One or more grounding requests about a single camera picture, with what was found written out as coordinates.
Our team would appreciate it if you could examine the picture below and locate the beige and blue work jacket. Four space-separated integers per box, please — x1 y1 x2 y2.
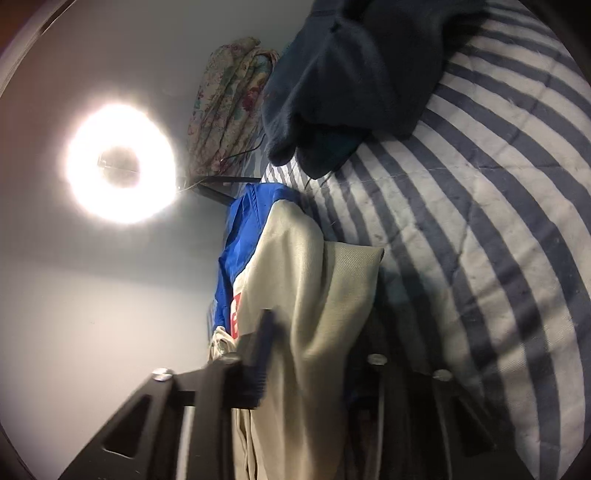
212 183 383 479

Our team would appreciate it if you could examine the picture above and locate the blue white striped quilt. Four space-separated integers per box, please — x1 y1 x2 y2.
264 1 590 479

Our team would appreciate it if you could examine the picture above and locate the folded floral quilt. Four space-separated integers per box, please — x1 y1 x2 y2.
187 37 279 179

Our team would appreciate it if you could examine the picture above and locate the dark navy folded garment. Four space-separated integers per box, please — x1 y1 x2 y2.
263 1 486 179

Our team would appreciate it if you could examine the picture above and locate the white ring light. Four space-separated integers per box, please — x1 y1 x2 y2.
64 103 178 225

